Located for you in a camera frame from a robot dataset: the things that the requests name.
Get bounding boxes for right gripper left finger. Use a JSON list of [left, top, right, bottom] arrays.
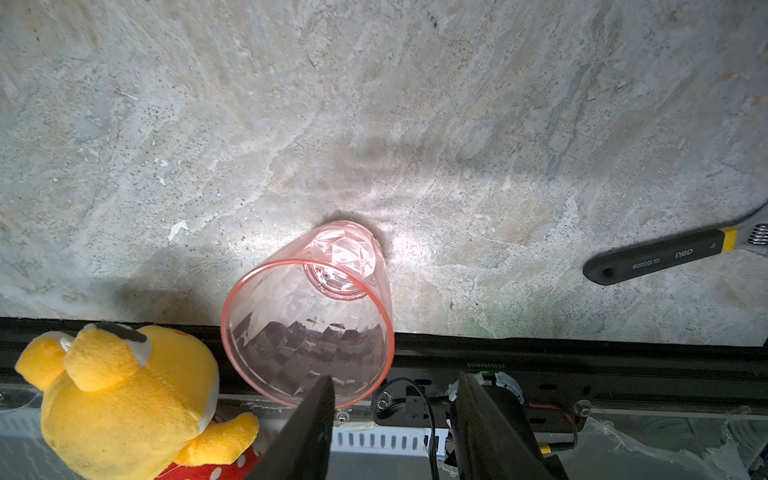
[[246, 376, 335, 480]]

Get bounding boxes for pink plastic cup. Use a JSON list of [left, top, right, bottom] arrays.
[[220, 220, 395, 408]]

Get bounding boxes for white slotted cable duct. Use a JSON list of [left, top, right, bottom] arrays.
[[1, 408, 430, 479]]

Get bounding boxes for yellow plush bear red dress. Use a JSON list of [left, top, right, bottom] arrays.
[[15, 323, 260, 479]]

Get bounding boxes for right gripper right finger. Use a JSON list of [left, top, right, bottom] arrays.
[[449, 373, 555, 479]]

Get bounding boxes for black adjustable wrench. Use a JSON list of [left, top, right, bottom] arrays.
[[582, 206, 767, 286]]

